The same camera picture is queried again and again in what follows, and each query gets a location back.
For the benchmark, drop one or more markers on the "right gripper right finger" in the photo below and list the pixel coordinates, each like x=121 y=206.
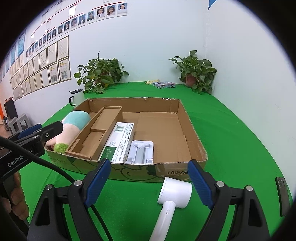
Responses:
x=248 y=222

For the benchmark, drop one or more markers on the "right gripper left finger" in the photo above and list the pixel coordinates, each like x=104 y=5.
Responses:
x=49 y=220

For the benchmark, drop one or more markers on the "brown cardboard insert tray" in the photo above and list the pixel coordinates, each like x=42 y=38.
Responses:
x=91 y=139

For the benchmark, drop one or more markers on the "white hair dryer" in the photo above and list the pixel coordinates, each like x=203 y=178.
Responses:
x=174 y=194

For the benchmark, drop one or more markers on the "person's left hand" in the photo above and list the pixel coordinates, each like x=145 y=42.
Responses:
x=16 y=203

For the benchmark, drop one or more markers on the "grey stool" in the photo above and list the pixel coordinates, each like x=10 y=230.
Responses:
x=19 y=124

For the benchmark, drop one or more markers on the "black remote device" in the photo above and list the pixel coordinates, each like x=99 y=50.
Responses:
x=284 y=200

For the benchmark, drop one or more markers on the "pastel plush toy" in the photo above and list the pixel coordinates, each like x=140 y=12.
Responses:
x=73 y=123

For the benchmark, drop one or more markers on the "white enamel mug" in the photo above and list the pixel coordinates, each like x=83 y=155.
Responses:
x=76 y=98

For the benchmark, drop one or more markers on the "white box with barcode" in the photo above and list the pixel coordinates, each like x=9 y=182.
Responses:
x=118 y=144

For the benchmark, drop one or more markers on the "left potted green plant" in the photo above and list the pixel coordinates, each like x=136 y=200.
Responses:
x=100 y=73

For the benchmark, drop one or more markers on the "potted green plant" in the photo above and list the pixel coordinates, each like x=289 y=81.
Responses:
x=100 y=73
x=197 y=74

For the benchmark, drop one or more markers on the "white folding phone stand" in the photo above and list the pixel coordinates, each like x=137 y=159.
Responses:
x=140 y=152

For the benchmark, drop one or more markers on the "large open cardboard box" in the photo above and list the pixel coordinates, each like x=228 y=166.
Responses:
x=164 y=121

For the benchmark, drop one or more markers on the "green table cloth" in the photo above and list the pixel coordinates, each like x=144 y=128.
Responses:
x=235 y=156

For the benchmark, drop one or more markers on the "right potted green plant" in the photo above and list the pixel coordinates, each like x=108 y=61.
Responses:
x=197 y=74

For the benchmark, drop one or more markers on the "small patterned packet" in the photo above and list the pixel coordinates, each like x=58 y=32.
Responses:
x=160 y=84

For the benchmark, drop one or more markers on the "framed certificates on wall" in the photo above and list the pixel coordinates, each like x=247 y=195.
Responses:
x=46 y=66

